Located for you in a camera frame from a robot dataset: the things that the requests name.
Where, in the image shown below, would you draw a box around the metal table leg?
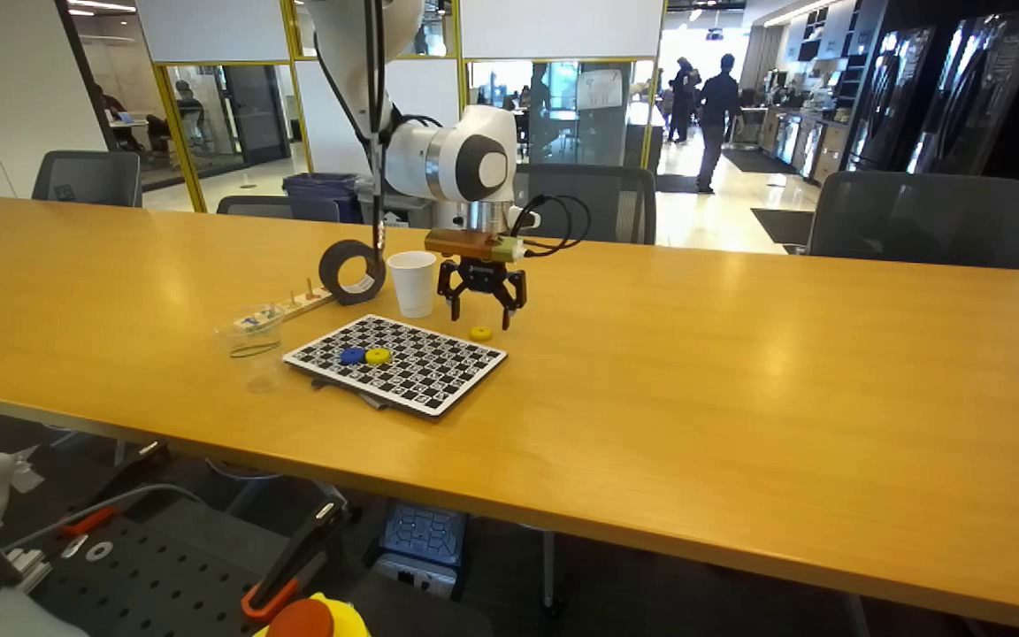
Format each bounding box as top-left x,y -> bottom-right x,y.
534,528 -> 569,621

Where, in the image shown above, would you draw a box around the gray cable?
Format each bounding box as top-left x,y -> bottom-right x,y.
6,479 -> 212,551

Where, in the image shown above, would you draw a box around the yellow red emergency stop button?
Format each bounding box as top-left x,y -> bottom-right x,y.
255,592 -> 375,637

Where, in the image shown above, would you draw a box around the clear plastic cup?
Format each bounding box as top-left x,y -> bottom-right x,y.
222,310 -> 287,363

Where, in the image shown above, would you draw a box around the white paper cup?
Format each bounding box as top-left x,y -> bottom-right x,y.
385,249 -> 441,322

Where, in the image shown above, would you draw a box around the blue patterned box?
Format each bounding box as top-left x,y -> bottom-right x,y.
372,502 -> 471,595

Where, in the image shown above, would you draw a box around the black white marker checkerboard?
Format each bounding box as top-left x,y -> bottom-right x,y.
279,310 -> 508,421

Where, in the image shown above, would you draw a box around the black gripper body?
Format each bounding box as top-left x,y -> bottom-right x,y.
437,259 -> 532,296

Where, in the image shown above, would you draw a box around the dark blue trash bin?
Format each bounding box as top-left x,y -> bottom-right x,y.
279,169 -> 368,226

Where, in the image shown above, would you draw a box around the yellow framed glass partition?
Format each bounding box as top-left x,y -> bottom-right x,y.
54,0 -> 669,232

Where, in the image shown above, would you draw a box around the person in dark clothes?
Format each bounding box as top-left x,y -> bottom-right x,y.
669,53 -> 704,149
698,49 -> 743,198

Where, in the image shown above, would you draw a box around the black refrigerator cabinets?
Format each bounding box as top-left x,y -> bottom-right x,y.
840,0 -> 1019,192

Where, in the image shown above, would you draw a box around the black perforated breadboard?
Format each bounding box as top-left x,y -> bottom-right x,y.
28,515 -> 301,637

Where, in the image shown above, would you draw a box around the black tape roll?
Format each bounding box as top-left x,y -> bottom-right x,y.
314,238 -> 389,309

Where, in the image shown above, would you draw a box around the orange black clamp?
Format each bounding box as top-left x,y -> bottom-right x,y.
54,507 -> 125,546
238,492 -> 349,631

